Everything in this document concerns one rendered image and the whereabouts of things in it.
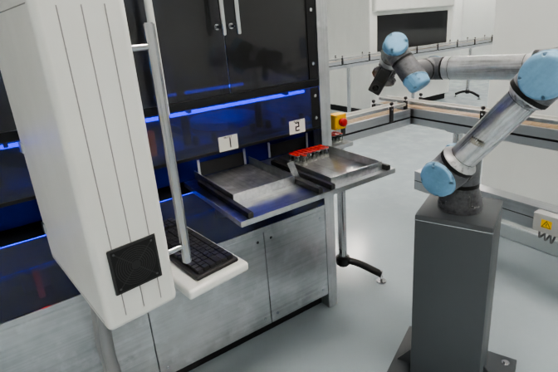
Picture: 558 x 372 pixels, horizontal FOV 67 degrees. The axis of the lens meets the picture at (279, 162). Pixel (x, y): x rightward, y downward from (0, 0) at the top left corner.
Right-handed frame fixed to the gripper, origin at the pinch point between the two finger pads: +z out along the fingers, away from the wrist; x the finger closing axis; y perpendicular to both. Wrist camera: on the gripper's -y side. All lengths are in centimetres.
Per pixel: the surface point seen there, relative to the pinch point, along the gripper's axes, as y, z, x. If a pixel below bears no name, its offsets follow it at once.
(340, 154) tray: -29.5, 20.3, 0.1
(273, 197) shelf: -60, -18, 8
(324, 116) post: -18.3, 24.2, 15.9
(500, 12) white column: 101, 84, -26
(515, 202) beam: 2, 57, -81
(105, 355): -131, -33, 22
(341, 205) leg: -46, 73, -12
